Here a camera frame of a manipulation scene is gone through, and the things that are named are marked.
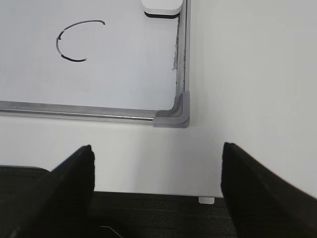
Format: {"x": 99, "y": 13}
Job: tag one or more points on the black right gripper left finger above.
{"x": 36, "y": 203}

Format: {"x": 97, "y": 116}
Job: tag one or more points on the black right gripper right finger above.
{"x": 260, "y": 203}

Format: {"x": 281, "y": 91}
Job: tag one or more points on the white whiteboard eraser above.
{"x": 162, "y": 8}

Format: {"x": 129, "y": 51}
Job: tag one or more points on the small white tab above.
{"x": 206, "y": 200}

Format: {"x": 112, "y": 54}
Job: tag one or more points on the white framed whiteboard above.
{"x": 94, "y": 60}

